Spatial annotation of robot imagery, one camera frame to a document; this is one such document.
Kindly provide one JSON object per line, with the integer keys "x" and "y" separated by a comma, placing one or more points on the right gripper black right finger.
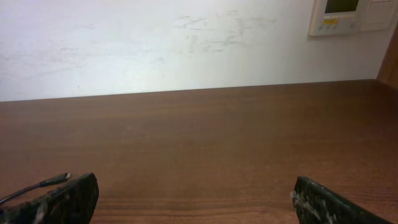
{"x": 316, "y": 204}

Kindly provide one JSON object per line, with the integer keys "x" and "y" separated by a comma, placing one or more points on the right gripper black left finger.
{"x": 73, "y": 202}

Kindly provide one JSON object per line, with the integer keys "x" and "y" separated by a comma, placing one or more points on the white wall control panel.
{"x": 340, "y": 17}

